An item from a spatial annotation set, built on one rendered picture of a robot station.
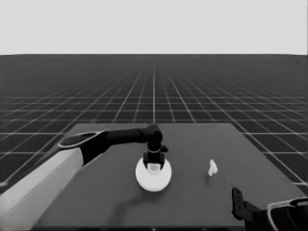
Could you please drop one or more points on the large thick white disc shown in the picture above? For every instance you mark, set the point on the large thick white disc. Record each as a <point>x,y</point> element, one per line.
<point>144,178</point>

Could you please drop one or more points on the small white T-shaped piece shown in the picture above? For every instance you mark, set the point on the small white T-shaped piece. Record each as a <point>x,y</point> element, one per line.
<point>212,168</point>

